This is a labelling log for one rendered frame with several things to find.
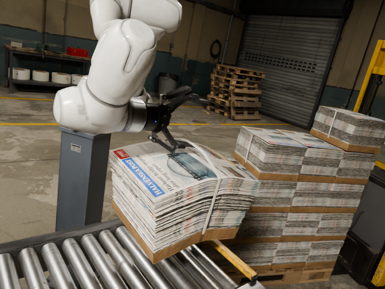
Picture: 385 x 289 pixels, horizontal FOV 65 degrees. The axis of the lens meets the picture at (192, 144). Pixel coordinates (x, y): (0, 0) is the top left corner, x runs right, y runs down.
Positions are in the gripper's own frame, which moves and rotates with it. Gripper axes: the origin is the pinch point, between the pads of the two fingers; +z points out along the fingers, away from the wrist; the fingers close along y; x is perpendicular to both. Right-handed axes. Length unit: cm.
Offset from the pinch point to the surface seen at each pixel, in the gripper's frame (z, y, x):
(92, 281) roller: -25, 50, 3
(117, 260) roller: -14, 51, -4
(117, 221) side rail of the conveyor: -6, 50, -23
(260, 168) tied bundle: 88, 32, -31
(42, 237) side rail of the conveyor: -32, 52, -23
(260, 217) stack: 98, 64, -26
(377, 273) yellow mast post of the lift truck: 192, 94, 27
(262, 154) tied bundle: 88, 24, -33
